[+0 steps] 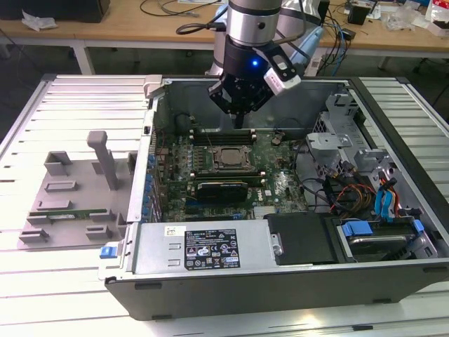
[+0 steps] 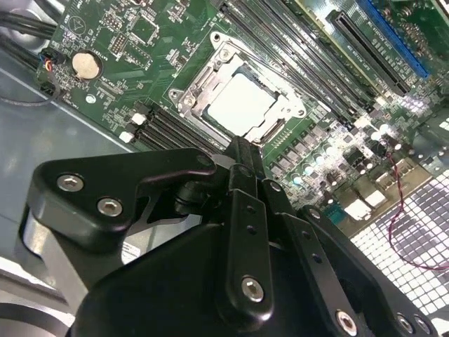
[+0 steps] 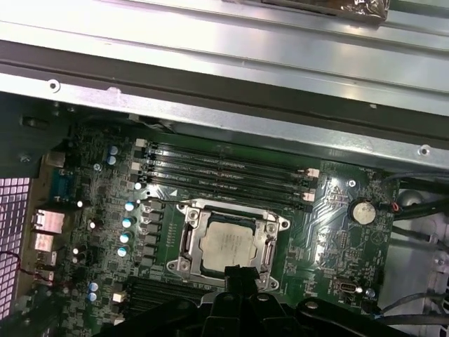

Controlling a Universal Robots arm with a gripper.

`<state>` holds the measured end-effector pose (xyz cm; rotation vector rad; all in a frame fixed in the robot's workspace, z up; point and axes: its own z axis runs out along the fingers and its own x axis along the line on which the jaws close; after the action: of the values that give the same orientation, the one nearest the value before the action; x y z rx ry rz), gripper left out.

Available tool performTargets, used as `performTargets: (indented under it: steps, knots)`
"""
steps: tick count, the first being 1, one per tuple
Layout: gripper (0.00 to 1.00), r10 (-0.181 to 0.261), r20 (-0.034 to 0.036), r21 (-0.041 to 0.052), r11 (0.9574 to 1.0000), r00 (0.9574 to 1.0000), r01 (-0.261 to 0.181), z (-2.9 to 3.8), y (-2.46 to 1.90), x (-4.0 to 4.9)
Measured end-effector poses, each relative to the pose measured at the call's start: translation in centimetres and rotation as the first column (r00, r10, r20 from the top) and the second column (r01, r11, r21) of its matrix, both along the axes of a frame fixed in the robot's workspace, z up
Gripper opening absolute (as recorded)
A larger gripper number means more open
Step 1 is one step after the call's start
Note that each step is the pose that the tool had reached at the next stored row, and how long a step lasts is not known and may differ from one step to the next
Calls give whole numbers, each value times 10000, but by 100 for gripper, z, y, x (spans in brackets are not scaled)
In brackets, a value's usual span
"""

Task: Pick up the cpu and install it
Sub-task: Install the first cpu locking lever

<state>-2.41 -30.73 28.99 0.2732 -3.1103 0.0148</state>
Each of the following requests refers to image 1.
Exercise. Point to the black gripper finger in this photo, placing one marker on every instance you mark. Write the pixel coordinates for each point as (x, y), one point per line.
(219, 94)
(259, 100)

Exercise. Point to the small black box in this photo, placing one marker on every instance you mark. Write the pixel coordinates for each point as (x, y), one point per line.
(358, 14)

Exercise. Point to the red white package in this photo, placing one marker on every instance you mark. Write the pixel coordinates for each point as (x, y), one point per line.
(438, 17)

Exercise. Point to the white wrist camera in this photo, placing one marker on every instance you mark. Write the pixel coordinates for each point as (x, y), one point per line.
(280, 82)

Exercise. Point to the black RAM slot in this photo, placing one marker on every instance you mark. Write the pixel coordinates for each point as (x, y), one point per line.
(224, 138)
(224, 175)
(224, 135)
(224, 132)
(224, 178)
(224, 172)

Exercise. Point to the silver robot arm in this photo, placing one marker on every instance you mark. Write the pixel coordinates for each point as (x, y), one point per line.
(252, 21)

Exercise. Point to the grey open PC case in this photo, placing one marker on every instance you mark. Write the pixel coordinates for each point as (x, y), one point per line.
(245, 298)

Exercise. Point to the green RAM stick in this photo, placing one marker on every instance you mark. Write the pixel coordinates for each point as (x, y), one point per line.
(70, 212)

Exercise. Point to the small black device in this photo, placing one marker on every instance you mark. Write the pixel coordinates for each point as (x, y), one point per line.
(349, 34)

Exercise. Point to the black round speaker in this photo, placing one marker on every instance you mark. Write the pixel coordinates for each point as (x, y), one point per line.
(183, 122)

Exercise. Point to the black case latch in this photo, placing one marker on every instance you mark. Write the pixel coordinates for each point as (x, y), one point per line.
(147, 130)

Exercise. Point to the silver metal disk bay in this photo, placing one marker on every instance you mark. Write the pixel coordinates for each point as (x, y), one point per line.
(326, 140)

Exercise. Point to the black graphics card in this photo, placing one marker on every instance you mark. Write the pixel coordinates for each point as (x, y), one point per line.
(221, 191)

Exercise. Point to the black power supply label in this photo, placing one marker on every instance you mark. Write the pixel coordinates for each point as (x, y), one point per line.
(210, 249)

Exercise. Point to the silver power supply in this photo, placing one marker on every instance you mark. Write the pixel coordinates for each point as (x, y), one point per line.
(154, 245)

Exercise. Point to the silver chipset heat sink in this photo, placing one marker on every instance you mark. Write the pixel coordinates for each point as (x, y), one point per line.
(265, 212)

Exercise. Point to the blue case latch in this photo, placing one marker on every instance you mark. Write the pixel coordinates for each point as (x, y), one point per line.
(107, 252)

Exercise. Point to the round coin battery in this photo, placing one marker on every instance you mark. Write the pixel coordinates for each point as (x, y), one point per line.
(277, 139)

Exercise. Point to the grey parts rack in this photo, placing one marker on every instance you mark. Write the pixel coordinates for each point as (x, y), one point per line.
(80, 196)

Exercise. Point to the clear plastic bags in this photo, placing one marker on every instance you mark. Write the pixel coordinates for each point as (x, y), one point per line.
(403, 17)

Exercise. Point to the silver CPU chip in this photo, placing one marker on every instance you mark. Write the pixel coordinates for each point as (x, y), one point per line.
(231, 157)

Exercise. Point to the green motherboard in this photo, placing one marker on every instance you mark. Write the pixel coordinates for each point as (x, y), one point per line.
(277, 182)

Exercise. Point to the CPU socket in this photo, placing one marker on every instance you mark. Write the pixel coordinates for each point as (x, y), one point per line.
(214, 165)

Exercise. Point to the white crumpled plastic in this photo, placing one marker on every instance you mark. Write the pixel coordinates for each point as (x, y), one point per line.
(38, 21)

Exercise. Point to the thin metal locking lever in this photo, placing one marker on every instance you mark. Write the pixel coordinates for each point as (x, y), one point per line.
(209, 140)

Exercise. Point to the black plastic shroud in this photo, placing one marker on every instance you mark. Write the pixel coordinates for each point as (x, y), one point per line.
(301, 238)

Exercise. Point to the pale blue teach pendant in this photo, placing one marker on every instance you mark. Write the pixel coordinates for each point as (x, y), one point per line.
(310, 45)

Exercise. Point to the hard disk blue carrier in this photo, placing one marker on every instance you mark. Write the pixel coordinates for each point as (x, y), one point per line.
(356, 229)

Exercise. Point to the large black box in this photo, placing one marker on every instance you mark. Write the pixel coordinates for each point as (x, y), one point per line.
(52, 10)

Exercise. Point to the silver antistatic bag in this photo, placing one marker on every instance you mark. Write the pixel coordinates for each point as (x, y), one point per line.
(301, 8)

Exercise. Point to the wooden desk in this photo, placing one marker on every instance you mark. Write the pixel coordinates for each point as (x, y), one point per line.
(122, 29)

